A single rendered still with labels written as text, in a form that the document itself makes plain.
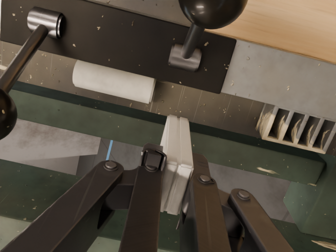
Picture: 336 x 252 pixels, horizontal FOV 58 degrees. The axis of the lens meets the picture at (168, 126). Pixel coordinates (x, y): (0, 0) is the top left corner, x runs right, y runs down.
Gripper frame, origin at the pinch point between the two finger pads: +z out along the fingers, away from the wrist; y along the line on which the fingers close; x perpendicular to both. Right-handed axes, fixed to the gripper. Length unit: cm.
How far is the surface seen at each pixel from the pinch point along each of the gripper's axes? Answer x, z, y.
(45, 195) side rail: -17.0, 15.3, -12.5
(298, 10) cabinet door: 10.6, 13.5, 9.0
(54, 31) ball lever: 4.2, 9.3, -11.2
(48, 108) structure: -7.4, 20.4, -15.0
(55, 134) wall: -153, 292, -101
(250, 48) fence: 6.5, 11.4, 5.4
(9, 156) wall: -179, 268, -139
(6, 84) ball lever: 0.9, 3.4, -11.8
